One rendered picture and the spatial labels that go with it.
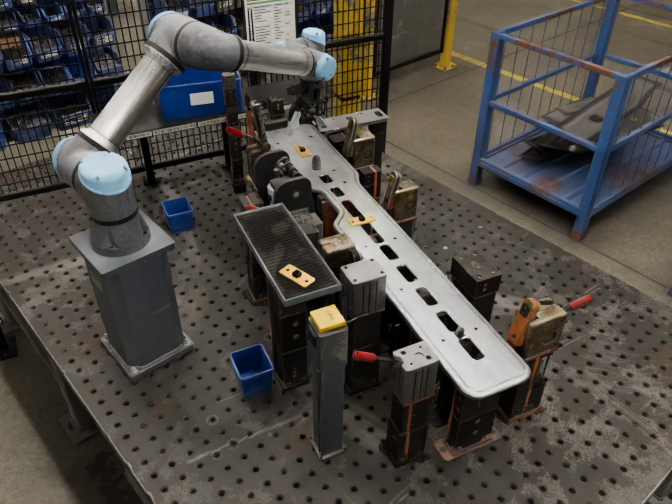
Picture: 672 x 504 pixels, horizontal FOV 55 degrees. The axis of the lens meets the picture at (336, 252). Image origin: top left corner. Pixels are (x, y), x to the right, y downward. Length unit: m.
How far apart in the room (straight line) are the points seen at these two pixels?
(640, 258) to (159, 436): 2.75
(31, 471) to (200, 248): 1.05
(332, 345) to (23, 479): 1.63
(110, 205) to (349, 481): 0.89
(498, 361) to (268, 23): 1.67
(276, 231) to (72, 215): 1.22
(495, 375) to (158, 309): 0.92
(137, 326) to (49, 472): 1.03
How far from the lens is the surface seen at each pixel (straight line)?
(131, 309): 1.80
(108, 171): 1.64
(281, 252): 1.56
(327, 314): 1.39
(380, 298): 1.62
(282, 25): 2.71
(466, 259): 1.78
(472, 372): 1.52
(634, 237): 3.93
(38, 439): 2.84
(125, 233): 1.70
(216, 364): 1.94
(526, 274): 2.31
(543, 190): 3.77
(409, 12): 5.24
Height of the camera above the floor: 2.12
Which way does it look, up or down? 38 degrees down
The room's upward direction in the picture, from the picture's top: straight up
